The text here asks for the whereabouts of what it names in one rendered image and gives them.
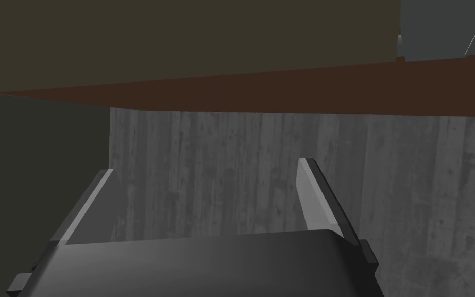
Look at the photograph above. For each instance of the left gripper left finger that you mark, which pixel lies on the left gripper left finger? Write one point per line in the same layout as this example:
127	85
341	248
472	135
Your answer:
91	214

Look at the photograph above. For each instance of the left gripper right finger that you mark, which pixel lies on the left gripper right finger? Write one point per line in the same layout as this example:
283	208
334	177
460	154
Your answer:
320	202

